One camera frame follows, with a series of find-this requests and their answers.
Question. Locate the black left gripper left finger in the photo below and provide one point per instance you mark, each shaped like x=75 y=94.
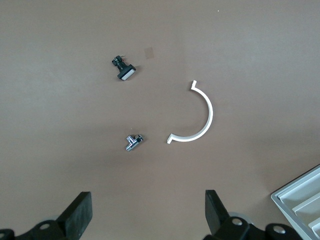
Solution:
x=72 y=220

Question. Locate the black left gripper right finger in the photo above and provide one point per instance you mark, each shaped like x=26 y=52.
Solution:
x=217 y=217

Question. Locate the white drawer cabinet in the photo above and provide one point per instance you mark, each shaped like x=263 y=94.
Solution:
x=300 y=190

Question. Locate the black push button white cap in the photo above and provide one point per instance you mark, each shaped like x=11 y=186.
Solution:
x=125 y=72

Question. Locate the chrome valve fitting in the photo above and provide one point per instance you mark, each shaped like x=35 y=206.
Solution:
x=132 y=141

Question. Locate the clear tape patch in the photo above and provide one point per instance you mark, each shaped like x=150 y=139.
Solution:
x=149 y=53

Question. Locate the white semicircular plastic bracket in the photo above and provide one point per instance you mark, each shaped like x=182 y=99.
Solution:
x=209 y=112

